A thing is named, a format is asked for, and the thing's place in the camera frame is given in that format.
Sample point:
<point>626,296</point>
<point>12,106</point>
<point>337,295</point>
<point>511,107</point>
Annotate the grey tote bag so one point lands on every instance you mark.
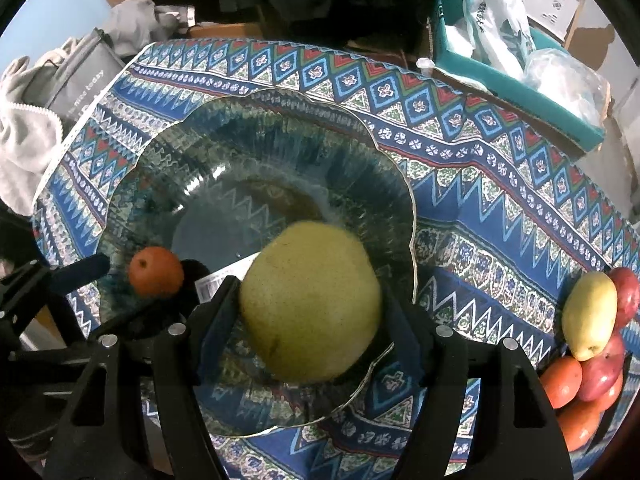
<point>75,75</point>

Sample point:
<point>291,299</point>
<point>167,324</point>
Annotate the large green pear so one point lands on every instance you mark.
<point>310,305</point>

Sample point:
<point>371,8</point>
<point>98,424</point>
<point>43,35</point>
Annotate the teal cardboard box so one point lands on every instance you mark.
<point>580,125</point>

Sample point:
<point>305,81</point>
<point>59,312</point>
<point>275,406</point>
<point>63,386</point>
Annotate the grey sweatshirt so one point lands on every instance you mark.
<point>135,25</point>

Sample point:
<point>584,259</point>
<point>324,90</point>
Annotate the brown cardboard box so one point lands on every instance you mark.
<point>225,31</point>

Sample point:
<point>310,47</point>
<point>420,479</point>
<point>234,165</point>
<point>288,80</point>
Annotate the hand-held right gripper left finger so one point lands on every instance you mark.
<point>217,335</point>

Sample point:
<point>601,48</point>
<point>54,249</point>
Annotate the white patterned cardboard box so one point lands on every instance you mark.
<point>550,0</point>

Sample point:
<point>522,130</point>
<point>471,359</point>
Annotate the light grey zip jacket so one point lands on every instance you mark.
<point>25,150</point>

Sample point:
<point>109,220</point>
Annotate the small orange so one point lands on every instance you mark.
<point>155,272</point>

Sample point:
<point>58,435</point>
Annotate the dark red fruit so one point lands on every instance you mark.
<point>602,367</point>

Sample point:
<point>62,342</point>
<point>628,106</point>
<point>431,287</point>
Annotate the blue patterned tablecloth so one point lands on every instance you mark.
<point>475,210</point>

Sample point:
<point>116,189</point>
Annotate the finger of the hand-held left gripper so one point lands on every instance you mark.
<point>195,277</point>
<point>80,272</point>

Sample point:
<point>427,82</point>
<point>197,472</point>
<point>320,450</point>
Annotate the small yellow pear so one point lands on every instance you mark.
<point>590,315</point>

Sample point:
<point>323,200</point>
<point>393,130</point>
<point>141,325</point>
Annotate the red apple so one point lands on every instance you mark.
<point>627,295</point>

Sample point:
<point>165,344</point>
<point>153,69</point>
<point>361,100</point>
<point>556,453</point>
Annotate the scalloped glass plate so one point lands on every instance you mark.
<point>250,160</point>

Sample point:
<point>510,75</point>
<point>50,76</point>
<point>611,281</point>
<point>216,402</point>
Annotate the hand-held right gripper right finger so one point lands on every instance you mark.
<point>407,345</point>

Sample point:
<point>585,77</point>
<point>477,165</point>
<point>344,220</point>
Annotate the pink red fruit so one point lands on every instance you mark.
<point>612,395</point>

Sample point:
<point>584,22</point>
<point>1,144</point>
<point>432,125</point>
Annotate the white printed plastic bag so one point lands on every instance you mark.
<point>495,10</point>

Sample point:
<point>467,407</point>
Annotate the orange red fruit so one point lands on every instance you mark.
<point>562,382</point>

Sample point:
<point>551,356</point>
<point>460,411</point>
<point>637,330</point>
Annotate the clear plastic bag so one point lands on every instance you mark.
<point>560,80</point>

